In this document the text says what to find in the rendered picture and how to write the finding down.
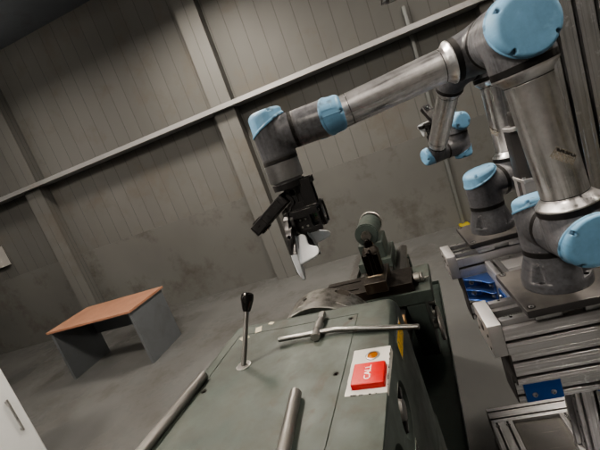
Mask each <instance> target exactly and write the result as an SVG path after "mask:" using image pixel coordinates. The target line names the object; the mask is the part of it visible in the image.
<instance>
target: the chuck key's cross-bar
mask: <svg viewBox="0 0 600 450"><path fill-rule="evenodd" d="M409 329H420V324H419V323H416V324H392V325H368V326H344V327H331V328H326V329H320V332H321V334H328V333H332V332H347V331H378V330H409ZM311 334H312V331H307V332H303V333H297V334H293V335H287V336H283V337H278V341H279V342H282V341H288V340H293V339H298V338H307V337H310V336H311Z"/></svg>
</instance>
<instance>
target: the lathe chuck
mask: <svg viewBox="0 0 600 450"><path fill-rule="evenodd" d="M337 291H338V289H337V288H322V289H317V290H314V291H312V292H310V293H308V294H306V295H305V296H303V297H302V298H300V299H299V300H298V301H297V303H296V304H295V306H294V307H293V309H292V311H291V313H292V312H293V311H294V310H296V309H297V308H299V307H300V306H302V305H304V304H309V303H312V302H320V301H327V302H334V303H338V304H343V305H345V306H351V305H356V304H364V303H366V302H365V301H364V300H362V299H361V298H360V297H359V296H357V295H355V294H353V293H350V292H349V296H345V295H342V294H338V293H337ZM308 296H309V298H308V299H307V300H305V301H304V302H302V303H301V301H302V300H303V299H305V298H306V297H308ZM291 313H290V314H291ZM290 314H289V315H290Z"/></svg>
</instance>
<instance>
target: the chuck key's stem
mask: <svg viewBox="0 0 600 450"><path fill-rule="evenodd" d="M325 317H326V313H325V311H320V313H319V316H318V318H319V319H318V320H317V321H316V322H315V324H314V327H313V330H312V334H311V339H312V340H313V341H319V340H320V338H321V332H320V329H323V326H324V323H323V321H325Z"/></svg>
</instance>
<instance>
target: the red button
mask: <svg viewBox="0 0 600 450"><path fill-rule="evenodd" d="M386 378H387V364H386V361H377V362H366V363H359V364H355V365H354V371H353V376H352V380H351V385H350V386H351V389H352V390H360V389H368V388H383V387H385V386H386Z"/></svg>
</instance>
